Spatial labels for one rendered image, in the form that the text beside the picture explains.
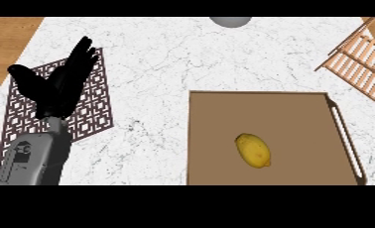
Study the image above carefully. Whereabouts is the dark patterned placemat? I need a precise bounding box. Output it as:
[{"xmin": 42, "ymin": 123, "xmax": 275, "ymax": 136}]
[{"xmin": 0, "ymin": 47, "xmax": 114, "ymax": 167}]

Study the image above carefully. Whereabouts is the brown wooden tray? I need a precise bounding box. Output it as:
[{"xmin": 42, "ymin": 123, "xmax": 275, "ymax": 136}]
[{"xmin": 185, "ymin": 89, "xmax": 367, "ymax": 186}]

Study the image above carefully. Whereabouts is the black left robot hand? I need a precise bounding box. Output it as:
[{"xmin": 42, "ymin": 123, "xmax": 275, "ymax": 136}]
[{"xmin": 5, "ymin": 36, "xmax": 100, "ymax": 120}]

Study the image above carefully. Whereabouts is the wooden tiered shelf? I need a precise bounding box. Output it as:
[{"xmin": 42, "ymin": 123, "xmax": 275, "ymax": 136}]
[{"xmin": 312, "ymin": 17, "xmax": 375, "ymax": 102}]

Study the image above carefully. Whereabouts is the grey round object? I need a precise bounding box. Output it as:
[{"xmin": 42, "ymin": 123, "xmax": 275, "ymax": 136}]
[{"xmin": 209, "ymin": 17, "xmax": 253, "ymax": 29}]

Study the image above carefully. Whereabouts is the yellow sweet potato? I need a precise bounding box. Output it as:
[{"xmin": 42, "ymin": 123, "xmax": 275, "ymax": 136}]
[{"xmin": 234, "ymin": 133, "xmax": 272, "ymax": 170}]

